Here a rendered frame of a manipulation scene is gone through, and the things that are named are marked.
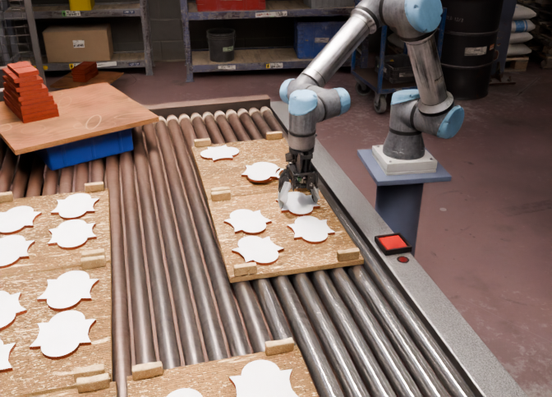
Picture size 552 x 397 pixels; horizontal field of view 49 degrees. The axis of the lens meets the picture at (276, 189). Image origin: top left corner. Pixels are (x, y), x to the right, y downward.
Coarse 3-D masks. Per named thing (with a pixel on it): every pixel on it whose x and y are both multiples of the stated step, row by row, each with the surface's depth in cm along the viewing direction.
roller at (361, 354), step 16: (240, 128) 237; (320, 272) 152; (320, 288) 147; (336, 304) 141; (336, 320) 137; (352, 320) 136; (352, 336) 131; (352, 352) 128; (368, 352) 127; (368, 368) 123; (368, 384) 121; (384, 384) 119
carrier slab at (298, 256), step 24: (216, 216) 173; (264, 216) 173; (288, 216) 173; (336, 216) 173; (288, 240) 162; (336, 240) 162; (240, 264) 152; (288, 264) 152; (312, 264) 152; (336, 264) 153; (360, 264) 155
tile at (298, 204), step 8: (288, 192) 184; (296, 192) 184; (288, 200) 180; (296, 200) 179; (304, 200) 179; (312, 200) 179; (288, 208) 175; (296, 208) 175; (304, 208) 175; (312, 208) 175
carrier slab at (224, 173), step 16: (224, 144) 219; (240, 144) 219; (256, 144) 219; (272, 144) 219; (208, 160) 207; (224, 160) 207; (240, 160) 207; (256, 160) 207; (272, 160) 207; (208, 176) 196; (224, 176) 196; (240, 176) 196; (208, 192) 186; (240, 192) 186; (256, 192) 186
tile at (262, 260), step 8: (240, 240) 160; (248, 240) 160; (256, 240) 160; (264, 240) 160; (240, 248) 157; (248, 248) 157; (256, 248) 157; (264, 248) 157; (272, 248) 157; (280, 248) 157; (248, 256) 153; (256, 256) 153; (264, 256) 153; (272, 256) 153; (256, 264) 152; (264, 264) 151
